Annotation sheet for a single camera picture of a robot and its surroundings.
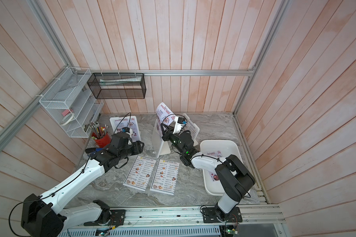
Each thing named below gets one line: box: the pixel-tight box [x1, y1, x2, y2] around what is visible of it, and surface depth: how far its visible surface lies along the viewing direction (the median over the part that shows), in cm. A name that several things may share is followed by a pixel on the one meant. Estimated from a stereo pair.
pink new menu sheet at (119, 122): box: [112, 115, 142, 142], surface depth 94 cm
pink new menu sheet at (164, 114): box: [155, 101, 177, 127], surface depth 81 cm
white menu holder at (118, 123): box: [109, 115, 142, 142], surface depth 94 cm
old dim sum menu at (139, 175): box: [122, 155, 158, 192], surface depth 90 cm
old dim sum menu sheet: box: [149, 158, 180, 196], surface depth 90 cm
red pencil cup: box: [90, 121, 112, 149], surface depth 95 cm
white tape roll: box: [60, 112, 74, 126], surface depth 83 cm
